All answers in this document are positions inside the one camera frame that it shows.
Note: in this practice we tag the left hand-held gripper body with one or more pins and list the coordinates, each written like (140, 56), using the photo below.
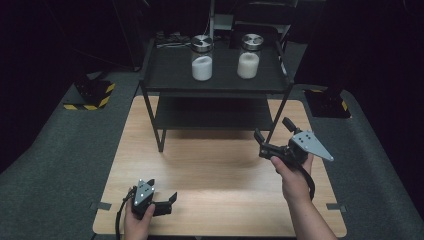
(143, 196)

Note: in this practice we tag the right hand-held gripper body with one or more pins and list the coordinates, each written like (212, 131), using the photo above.
(308, 145)

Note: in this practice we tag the black two-tier metal shelf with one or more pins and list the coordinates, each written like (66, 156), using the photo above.
(213, 110)

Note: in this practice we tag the glass jar of white powder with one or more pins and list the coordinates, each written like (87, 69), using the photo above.
(248, 61)
(201, 63)

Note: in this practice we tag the person's left hand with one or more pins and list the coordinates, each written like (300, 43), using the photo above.
(136, 228)

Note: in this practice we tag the person's right hand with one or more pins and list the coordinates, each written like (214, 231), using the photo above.
(295, 183)

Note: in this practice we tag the grey tape strip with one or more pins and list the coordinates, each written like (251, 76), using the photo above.
(101, 206)
(336, 207)

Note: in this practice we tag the stand base with striped tape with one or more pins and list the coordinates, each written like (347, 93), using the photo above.
(91, 95)
(328, 103)

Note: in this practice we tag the black chair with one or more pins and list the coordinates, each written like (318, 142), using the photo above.
(266, 20)

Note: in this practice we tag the white box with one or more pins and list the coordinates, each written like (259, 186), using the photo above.
(223, 21)

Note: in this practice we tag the white metal post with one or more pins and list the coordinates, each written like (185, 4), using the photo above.
(211, 16)

